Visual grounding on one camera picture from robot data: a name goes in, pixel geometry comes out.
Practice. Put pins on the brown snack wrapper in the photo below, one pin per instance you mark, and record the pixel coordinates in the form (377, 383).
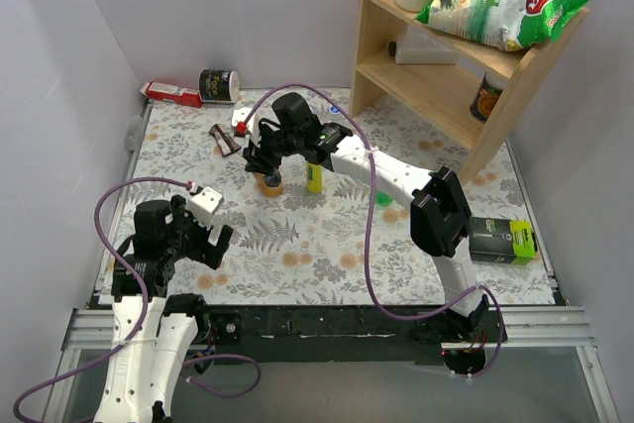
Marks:
(226, 145)

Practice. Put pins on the green plastic bottle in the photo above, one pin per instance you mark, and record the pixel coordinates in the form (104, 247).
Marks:
(382, 199)

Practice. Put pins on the green chips bag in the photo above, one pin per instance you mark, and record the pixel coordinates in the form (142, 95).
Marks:
(507, 25)

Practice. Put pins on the dark tin can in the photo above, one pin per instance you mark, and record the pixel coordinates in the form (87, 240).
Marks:
(487, 95)

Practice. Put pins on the black cylindrical can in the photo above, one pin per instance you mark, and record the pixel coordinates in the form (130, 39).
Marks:
(219, 86)

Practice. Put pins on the red white box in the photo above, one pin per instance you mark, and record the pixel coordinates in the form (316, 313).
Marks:
(171, 93)

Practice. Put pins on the wooden shelf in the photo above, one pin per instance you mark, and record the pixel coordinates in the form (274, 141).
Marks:
(443, 93)

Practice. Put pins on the yellow squeeze bottle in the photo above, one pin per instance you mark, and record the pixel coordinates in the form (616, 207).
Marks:
(314, 178)

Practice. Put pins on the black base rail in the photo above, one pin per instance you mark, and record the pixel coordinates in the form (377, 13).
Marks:
(360, 333)

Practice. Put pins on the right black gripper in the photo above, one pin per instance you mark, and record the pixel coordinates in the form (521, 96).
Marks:
(261, 159)

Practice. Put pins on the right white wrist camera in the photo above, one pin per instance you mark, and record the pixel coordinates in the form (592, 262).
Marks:
(245, 123)

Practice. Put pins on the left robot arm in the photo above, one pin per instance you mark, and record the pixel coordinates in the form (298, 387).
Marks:
(153, 330)

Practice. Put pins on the black green box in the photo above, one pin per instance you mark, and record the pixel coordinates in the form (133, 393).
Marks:
(502, 241)

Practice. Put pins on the orange juice bottle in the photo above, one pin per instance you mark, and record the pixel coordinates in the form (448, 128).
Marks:
(266, 187)

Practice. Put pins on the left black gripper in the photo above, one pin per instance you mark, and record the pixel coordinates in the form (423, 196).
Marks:
(199, 243)

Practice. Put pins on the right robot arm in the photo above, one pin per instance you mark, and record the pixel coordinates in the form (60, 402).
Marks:
(438, 208)

